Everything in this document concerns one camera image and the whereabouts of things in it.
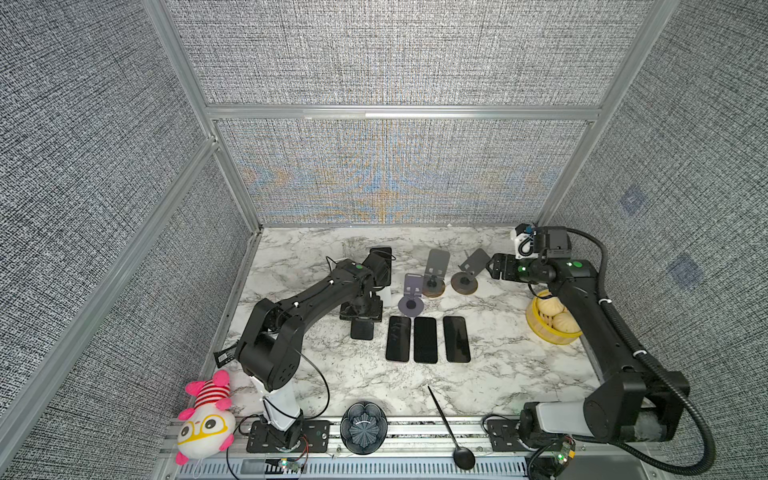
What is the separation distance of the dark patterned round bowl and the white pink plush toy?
0.27 metres

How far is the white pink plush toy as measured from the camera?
69 cm

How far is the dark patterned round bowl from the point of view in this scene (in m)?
0.72
